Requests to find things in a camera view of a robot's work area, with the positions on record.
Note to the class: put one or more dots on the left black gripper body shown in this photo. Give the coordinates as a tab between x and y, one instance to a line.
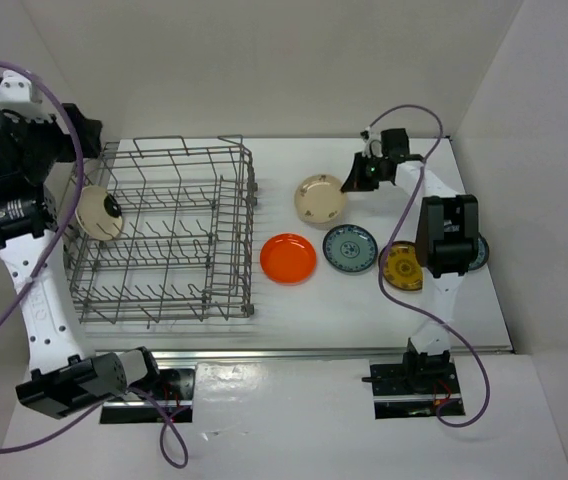
44	144

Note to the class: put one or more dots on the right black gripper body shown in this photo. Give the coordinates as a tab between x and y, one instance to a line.
373	173

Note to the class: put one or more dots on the cream plate small motifs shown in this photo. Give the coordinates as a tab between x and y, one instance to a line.
319	201

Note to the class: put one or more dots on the cream plate green patch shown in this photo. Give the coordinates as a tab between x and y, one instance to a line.
99	214

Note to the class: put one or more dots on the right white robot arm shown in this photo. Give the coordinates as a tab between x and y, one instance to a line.
446	243

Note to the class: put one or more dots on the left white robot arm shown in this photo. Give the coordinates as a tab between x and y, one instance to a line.
67	375

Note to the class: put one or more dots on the blue patterned plate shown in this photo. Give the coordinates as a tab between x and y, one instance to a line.
350	248
483	253

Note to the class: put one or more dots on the yellow patterned plate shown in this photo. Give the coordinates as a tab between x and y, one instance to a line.
401	269

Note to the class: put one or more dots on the orange plate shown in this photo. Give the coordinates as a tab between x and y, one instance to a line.
288	259

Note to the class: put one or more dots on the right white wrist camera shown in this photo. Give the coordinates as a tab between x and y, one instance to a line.
372	143

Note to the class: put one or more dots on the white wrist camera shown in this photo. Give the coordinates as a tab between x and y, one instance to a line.
372	143
21	100

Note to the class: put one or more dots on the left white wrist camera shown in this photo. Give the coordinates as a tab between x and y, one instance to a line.
21	100

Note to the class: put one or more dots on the grey wire dish rack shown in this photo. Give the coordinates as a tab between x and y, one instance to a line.
182	248

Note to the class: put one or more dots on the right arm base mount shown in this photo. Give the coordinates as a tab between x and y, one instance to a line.
395	396

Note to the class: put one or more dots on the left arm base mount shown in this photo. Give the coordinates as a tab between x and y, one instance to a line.
174	393

